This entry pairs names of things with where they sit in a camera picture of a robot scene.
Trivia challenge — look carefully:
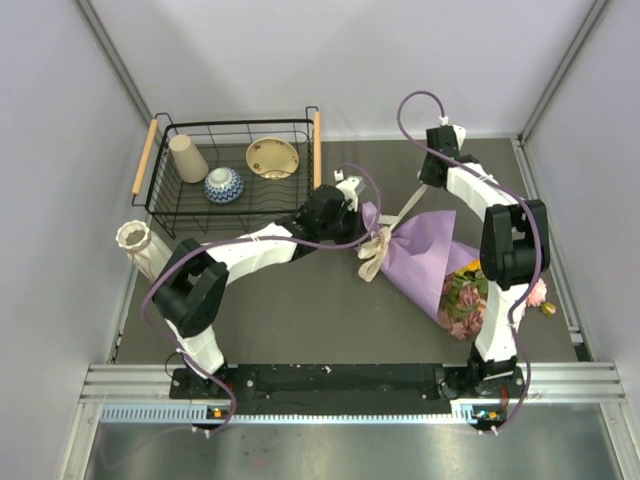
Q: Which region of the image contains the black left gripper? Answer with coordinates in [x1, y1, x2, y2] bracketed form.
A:
[318, 201, 370, 248]

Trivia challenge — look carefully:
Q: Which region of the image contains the cream printed ribbon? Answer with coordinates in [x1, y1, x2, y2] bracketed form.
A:
[357, 184, 428, 283]

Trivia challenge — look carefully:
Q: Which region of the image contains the purple wrapping paper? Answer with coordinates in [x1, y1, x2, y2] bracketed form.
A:
[377, 210, 479, 328]

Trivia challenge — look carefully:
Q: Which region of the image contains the mixed flower bouquet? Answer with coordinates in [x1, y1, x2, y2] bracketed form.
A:
[437, 259, 488, 340]

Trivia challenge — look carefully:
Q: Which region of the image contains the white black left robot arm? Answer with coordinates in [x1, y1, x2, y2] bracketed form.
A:
[151, 176, 365, 397]

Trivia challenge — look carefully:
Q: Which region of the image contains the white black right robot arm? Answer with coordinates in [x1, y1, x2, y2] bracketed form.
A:
[419, 125, 550, 396]

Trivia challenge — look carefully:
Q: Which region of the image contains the white ribbed ceramic vase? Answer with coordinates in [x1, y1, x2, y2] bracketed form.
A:
[115, 220, 172, 283]

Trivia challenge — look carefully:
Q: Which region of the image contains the cream floral plate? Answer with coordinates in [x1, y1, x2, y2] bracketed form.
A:
[246, 137, 300, 180]

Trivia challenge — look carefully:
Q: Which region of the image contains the blue white patterned bowl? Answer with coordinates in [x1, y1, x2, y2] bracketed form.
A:
[204, 167, 244, 205]

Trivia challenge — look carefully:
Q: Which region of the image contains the beige upturned cup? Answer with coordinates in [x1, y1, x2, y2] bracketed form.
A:
[169, 134, 209, 184]

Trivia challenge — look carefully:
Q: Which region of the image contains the fallen pink yellow flower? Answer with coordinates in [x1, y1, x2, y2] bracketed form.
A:
[526, 278, 557, 316]

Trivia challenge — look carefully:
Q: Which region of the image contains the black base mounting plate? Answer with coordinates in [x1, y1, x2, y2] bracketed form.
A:
[170, 363, 524, 402]

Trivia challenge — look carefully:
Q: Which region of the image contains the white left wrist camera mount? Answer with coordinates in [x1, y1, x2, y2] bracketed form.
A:
[333, 169, 365, 203]

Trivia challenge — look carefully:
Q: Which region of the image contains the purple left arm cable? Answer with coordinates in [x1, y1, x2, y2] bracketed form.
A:
[142, 163, 384, 434]

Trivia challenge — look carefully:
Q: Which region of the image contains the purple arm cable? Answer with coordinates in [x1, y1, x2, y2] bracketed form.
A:
[142, 163, 384, 434]
[395, 90, 549, 434]

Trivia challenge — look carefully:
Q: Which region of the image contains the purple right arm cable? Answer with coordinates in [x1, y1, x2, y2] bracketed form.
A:
[395, 90, 549, 434]

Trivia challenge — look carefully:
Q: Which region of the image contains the black wire dish rack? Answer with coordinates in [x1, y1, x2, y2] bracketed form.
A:
[131, 106, 322, 238]

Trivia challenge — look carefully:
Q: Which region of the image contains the grey slotted cable duct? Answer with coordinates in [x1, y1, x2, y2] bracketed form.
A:
[99, 403, 506, 425]

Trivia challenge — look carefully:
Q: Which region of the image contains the aluminium front frame rail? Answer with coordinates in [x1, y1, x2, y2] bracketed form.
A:
[80, 362, 625, 403]

